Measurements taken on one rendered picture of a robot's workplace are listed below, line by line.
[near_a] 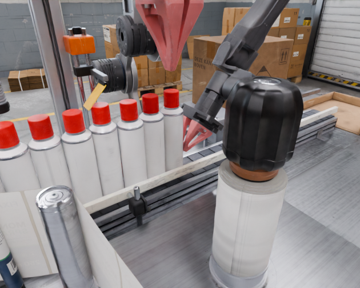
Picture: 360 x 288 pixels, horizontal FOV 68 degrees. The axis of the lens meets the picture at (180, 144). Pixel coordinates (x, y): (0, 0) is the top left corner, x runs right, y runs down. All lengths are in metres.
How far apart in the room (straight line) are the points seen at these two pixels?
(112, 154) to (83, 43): 0.21
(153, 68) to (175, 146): 3.41
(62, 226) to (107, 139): 0.23
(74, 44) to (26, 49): 5.35
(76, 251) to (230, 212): 0.19
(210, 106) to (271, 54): 0.51
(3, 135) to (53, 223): 0.20
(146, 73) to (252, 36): 3.35
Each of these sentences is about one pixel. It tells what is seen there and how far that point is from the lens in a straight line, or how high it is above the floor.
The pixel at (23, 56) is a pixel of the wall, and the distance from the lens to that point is 5.90.
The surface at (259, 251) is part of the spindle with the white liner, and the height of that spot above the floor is 0.97.
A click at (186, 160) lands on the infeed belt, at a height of 0.88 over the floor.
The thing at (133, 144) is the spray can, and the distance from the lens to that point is 0.52.
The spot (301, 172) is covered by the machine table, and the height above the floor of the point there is 0.83.
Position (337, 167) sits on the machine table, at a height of 0.83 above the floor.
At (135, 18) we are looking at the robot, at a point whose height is 1.20.
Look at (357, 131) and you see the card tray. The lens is 1.16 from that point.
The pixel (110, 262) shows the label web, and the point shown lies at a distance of 0.29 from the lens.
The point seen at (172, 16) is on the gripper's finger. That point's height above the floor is 1.24.
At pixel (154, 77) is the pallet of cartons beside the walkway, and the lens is 4.01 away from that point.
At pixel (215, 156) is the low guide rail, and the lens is 0.66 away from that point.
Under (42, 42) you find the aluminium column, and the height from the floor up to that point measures 1.18.
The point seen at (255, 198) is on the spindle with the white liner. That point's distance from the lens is 0.32.
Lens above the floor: 1.25
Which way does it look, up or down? 29 degrees down
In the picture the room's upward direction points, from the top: straight up
